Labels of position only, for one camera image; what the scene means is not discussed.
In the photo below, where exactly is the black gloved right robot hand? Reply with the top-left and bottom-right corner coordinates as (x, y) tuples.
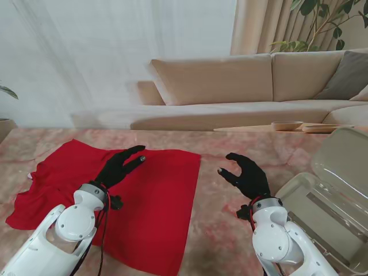
(217, 152), (271, 201)

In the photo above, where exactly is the flat wooden tray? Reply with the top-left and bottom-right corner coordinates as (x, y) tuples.
(301, 123), (355, 133)

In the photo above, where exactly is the wooden bowl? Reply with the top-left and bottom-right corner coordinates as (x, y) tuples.
(271, 120), (304, 132)

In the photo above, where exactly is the beige corner sofa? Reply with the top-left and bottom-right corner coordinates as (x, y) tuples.
(70, 47), (368, 132)

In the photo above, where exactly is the red shirt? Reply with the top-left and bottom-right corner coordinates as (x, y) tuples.
(5, 139), (202, 273)

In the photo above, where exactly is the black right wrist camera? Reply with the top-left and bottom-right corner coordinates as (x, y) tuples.
(236, 204), (254, 222)

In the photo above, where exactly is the beige pleated curtain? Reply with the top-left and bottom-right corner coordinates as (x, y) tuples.
(229, 0), (350, 56)

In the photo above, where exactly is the light wooden coffee table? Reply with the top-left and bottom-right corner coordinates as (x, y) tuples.
(213, 122), (357, 133)

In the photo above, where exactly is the red black arm cable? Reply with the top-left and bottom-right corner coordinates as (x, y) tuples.
(73, 188), (112, 276)
(247, 197), (285, 276)

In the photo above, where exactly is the beige translucent open suitcase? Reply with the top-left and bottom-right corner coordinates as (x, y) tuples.
(274, 127), (368, 273)

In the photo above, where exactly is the tall green leafy plant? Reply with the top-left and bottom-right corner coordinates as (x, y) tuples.
(270, 0), (368, 53)

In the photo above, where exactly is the green plant with long leaf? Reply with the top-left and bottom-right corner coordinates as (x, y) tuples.
(0, 80), (19, 100)

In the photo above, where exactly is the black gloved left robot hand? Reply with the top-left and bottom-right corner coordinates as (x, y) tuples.
(94, 145), (148, 191)

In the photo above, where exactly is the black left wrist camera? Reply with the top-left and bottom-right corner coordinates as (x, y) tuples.
(110, 194), (124, 210)

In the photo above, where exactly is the white sheer curtain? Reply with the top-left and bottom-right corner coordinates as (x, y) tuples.
(0, 0), (239, 129)

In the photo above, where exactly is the beige plant pot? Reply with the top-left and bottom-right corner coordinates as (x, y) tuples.
(0, 117), (18, 144)

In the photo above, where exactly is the red black left arm cable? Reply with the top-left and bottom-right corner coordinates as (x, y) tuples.
(73, 188), (112, 276)

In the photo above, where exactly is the red black right arm cable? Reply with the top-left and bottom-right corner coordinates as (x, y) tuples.
(247, 197), (285, 276)

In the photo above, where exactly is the beige sofa cushion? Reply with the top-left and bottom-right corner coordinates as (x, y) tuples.
(349, 85), (368, 102)

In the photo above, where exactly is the grey sofa cushion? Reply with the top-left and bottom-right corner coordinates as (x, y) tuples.
(315, 50), (368, 101)

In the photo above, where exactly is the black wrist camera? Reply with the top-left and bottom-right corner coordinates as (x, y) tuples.
(236, 204), (254, 222)
(110, 194), (124, 210)

